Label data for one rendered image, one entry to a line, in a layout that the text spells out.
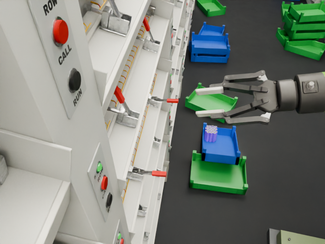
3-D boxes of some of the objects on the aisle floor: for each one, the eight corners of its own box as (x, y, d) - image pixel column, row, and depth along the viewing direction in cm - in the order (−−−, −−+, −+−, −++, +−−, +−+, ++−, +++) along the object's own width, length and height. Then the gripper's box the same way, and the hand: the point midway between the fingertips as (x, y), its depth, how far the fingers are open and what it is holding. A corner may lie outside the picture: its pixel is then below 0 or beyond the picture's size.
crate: (201, 133, 181) (203, 122, 177) (233, 136, 179) (236, 125, 175) (200, 160, 155) (202, 148, 151) (238, 165, 153) (241, 153, 149)
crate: (243, 164, 165) (246, 156, 159) (244, 195, 151) (248, 187, 145) (191, 158, 168) (193, 149, 162) (189, 188, 154) (190, 180, 148)
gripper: (292, 52, 66) (193, 64, 72) (302, 128, 61) (194, 134, 68) (288, 66, 72) (198, 76, 79) (296, 135, 68) (199, 140, 74)
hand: (208, 102), depth 72 cm, fingers open, 5 cm apart
